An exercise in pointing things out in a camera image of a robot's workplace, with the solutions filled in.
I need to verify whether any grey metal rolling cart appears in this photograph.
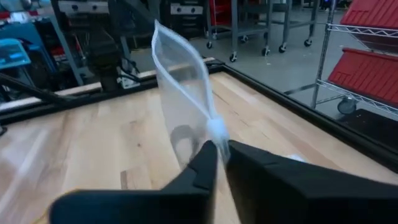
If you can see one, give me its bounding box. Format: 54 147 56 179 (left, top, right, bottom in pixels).
205 0 271 63
264 0 315 54

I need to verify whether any chrome wire shelf cart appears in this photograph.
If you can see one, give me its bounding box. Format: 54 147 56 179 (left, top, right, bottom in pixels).
284 0 398 122

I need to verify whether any blue plastic bin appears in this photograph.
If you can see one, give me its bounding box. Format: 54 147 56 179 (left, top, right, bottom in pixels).
0 37 32 71

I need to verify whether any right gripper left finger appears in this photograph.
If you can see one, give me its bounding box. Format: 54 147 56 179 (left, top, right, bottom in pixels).
49 139 218 224

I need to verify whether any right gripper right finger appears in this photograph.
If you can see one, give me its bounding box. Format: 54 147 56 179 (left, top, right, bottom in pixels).
225 139 398 224

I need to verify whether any black aluminium table frame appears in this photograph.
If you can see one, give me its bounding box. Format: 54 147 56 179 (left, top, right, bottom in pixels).
0 58 398 174

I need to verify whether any red plastic bin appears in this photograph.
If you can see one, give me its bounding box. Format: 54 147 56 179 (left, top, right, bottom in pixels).
328 48 398 105
340 0 398 52

